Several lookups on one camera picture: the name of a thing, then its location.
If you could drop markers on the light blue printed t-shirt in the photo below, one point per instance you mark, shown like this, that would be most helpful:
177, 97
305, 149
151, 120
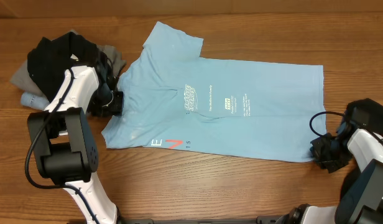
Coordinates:
176, 99

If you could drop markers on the black folded shirt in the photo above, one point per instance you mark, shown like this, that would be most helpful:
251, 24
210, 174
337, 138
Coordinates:
50, 59

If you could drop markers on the black garment at right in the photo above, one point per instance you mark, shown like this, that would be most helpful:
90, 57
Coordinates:
361, 136

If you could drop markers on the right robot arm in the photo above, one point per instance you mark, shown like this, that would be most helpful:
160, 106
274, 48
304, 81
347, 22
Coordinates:
362, 203

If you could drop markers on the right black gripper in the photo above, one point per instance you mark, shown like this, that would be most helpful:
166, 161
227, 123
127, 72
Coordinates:
322, 150

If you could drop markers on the light blue folded jeans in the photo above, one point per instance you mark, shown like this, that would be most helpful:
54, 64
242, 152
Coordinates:
33, 101

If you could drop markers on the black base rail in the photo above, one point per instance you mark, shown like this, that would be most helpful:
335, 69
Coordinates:
259, 220

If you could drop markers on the grey folded garment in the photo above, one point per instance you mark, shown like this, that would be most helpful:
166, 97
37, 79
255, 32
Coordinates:
108, 69

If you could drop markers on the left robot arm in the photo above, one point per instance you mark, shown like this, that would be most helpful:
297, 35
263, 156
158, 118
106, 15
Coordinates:
65, 150

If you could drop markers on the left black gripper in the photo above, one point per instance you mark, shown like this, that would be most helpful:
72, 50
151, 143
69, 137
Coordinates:
117, 109

